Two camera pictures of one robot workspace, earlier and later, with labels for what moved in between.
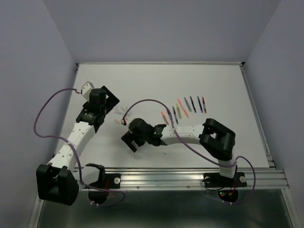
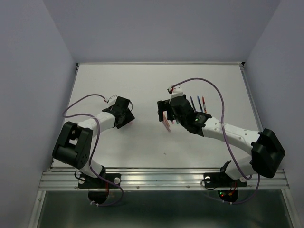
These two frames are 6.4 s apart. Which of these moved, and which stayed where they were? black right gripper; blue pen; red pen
Moved: black right gripper
Stayed: red pen; blue pen
